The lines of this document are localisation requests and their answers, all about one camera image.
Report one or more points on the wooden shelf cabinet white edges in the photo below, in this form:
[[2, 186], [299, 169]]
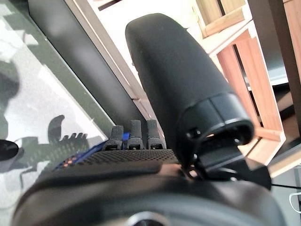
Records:
[[256, 77]]

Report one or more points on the blue plastic object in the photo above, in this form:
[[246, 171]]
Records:
[[96, 150]]

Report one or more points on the light wooden frame crate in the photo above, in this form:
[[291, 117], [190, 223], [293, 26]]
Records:
[[221, 16]]

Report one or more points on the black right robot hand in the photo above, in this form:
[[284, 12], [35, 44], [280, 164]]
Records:
[[169, 77]]

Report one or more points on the black round knob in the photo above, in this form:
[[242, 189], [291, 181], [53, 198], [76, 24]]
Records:
[[7, 150]]

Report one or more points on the dark brown furniture panel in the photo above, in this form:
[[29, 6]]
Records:
[[270, 35]]

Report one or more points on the dark grey cabinet panel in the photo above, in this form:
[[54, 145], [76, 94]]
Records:
[[77, 51]]

